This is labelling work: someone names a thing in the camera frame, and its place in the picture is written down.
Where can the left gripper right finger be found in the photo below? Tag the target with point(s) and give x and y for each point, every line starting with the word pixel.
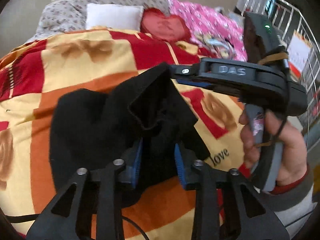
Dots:
pixel 187 173

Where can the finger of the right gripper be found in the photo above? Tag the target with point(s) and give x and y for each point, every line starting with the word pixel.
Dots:
pixel 187 75

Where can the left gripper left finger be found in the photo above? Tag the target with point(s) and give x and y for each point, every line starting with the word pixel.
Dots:
pixel 132 159

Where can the black pants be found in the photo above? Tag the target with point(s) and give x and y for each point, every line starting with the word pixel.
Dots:
pixel 91 129

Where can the grey right sleeve forearm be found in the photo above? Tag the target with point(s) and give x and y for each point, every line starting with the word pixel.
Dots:
pixel 295 214

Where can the right hand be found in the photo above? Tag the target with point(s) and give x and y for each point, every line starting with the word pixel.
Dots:
pixel 294 162

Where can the red heart cushion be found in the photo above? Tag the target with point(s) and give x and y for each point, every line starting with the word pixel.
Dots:
pixel 170 28

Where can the pink patterned quilt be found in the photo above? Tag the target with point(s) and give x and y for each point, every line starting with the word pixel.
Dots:
pixel 206 22

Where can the metal railing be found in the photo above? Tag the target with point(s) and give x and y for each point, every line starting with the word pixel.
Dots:
pixel 296 35

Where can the white pillow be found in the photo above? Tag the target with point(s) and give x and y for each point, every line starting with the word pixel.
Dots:
pixel 114 16

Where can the grey floral quilt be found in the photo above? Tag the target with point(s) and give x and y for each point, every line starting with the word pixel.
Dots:
pixel 70 15

